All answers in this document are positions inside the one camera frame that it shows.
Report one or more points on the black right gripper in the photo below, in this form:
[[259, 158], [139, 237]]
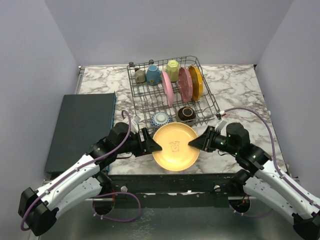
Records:
[[205, 140]]

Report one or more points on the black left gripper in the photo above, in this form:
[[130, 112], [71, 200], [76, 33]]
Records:
[[147, 147]]

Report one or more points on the pale yellow bear plate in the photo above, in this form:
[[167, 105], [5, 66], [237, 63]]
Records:
[[176, 154]]

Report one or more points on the orange blue patterned bowl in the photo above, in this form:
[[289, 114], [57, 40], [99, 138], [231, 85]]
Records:
[[159, 119]]

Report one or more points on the dark brown bowl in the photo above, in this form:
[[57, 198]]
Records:
[[186, 115]]

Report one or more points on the orange polka dot plate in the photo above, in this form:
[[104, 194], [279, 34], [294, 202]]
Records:
[[197, 82]]

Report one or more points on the plain pink bear plate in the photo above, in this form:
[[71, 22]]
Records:
[[167, 86]]

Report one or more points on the blue mug white inside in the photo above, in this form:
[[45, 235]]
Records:
[[153, 75]]

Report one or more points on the small grey cup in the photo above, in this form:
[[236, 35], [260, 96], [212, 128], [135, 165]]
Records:
[[140, 76]]

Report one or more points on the pale yellow mug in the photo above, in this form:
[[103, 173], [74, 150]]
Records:
[[172, 69]]

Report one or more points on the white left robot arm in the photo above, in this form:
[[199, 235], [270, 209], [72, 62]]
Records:
[[40, 208]]

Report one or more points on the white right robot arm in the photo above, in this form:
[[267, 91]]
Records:
[[263, 179]]

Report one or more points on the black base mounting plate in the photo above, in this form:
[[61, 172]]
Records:
[[198, 190]]

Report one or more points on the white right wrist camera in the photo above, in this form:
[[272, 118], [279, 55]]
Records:
[[221, 121]]

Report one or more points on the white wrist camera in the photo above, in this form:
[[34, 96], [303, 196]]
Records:
[[221, 121], [135, 124]]

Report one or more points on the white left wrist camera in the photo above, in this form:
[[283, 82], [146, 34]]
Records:
[[135, 124]]

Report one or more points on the dark network switch box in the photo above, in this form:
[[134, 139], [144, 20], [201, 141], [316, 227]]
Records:
[[83, 120]]

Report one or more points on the aluminium rail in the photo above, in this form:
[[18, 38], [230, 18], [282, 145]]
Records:
[[100, 198]]

